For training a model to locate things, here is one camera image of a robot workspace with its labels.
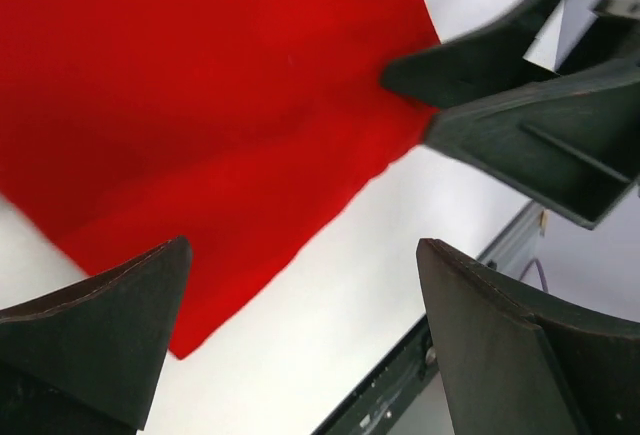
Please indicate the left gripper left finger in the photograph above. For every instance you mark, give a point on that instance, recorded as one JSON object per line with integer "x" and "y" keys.
{"x": 86, "y": 359}

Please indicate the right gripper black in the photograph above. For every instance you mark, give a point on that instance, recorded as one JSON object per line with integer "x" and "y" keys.
{"x": 572, "y": 143}

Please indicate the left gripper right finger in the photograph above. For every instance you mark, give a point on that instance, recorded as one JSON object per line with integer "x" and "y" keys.
{"x": 582, "y": 377}

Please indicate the red t shirt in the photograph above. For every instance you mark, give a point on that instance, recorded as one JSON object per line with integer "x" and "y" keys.
{"x": 244, "y": 125}

